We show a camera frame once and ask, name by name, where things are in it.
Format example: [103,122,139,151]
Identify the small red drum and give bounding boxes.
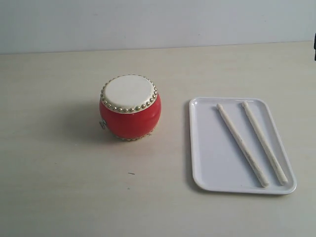
[99,75,162,141]

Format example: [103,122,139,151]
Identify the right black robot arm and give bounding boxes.
[314,34,316,61]

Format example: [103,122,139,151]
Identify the wooden drumstick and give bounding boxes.
[242,101,288,185]
[216,104,269,188]

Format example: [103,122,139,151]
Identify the white plastic tray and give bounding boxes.
[189,97,297,195]

